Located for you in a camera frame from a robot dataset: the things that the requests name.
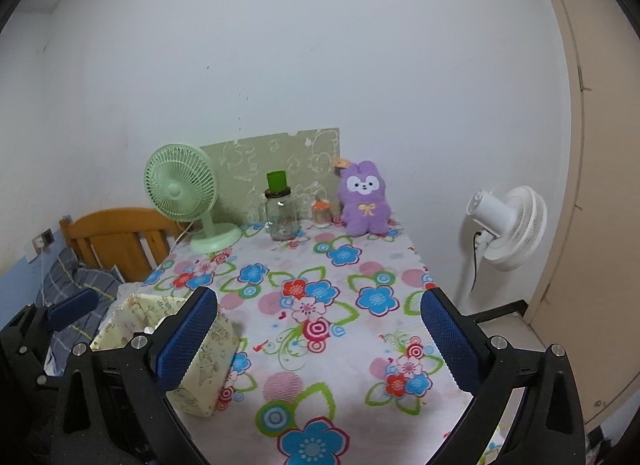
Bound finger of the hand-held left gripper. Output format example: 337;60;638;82
48;289;100;334

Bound green desk fan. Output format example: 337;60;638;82
144;143;243;253

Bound glass jar with green lid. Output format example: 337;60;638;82
264;171;300;242

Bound black fan cable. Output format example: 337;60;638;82
471;230;483;291

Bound beige door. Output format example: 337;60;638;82
522;0;640;433

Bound floral tablecloth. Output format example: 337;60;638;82
142;217;521;465

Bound blue plaid bedding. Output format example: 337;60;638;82
40;247;124;346

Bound green patterned board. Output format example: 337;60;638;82
200;128;342;226

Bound white standing fan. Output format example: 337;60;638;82
455;185;549;316

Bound purple plush toy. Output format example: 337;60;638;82
332;157;395;237

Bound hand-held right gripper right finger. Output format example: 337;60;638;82
420;287;586;465

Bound yellow printed fabric storage box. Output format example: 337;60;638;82
90;293;237;419

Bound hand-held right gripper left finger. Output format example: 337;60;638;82
50;286;221;465

